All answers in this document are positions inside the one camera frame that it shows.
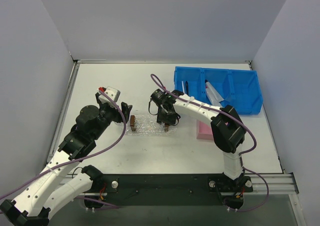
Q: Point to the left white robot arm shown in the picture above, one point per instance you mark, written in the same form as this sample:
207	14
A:
42	198

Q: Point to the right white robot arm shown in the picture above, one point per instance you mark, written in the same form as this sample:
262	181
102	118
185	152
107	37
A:
224	122

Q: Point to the clear textured oval tray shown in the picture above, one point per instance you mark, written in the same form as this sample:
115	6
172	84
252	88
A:
172	130

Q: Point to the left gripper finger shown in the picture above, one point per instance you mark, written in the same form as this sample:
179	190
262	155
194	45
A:
127	118
124	108

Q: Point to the blue compartment bin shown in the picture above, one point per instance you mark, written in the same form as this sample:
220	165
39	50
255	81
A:
239	88

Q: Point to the white toothbrush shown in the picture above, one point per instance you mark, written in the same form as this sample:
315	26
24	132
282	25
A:
186	87

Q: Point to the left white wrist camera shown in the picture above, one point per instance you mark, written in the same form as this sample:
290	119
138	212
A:
111	92

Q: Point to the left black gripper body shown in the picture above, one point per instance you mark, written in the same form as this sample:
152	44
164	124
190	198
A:
125	110

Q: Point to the white toothpaste tube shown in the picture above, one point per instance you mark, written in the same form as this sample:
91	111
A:
213	95

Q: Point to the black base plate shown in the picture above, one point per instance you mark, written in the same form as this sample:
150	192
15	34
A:
167	197

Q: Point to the black toothbrush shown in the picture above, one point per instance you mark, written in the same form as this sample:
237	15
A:
183	85

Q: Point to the pink plastic box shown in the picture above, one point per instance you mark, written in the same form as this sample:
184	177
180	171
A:
203	131

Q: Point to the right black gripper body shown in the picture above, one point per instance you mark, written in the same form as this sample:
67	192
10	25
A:
166	118

